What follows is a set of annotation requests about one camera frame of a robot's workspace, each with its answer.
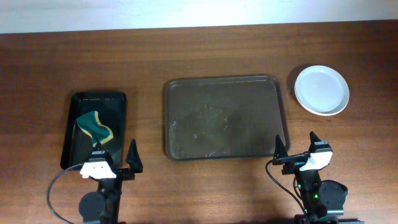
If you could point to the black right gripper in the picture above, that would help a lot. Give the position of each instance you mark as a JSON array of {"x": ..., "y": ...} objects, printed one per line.
[{"x": 281, "y": 158}]

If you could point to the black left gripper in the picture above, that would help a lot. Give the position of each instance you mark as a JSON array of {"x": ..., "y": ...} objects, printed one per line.
[{"x": 121, "y": 173}]

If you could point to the green and yellow sponge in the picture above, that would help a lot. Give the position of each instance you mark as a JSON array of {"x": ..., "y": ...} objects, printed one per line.
[{"x": 91, "y": 125}]

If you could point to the white plate back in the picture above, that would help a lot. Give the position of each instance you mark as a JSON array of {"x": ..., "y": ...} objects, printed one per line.
[{"x": 300, "y": 102}]

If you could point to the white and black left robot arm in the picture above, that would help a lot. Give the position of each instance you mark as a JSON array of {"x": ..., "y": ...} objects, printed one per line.
[{"x": 102, "y": 205}]

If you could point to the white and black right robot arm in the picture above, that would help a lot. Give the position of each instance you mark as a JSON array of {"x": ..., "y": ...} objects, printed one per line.
[{"x": 321, "y": 201}]

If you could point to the black water tray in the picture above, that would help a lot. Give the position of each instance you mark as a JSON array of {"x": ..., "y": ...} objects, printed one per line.
[{"x": 111, "y": 106}]

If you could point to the dark brown serving tray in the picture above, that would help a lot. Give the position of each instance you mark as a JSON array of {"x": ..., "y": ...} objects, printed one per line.
[{"x": 223, "y": 117}]

